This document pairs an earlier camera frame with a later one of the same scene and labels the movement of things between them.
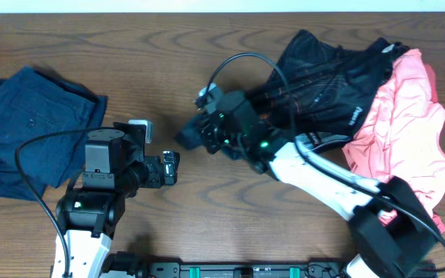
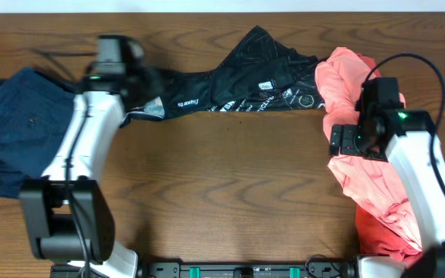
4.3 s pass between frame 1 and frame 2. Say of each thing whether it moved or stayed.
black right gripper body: moved
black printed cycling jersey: moved
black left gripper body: moved
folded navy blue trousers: stayed
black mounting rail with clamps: stayed
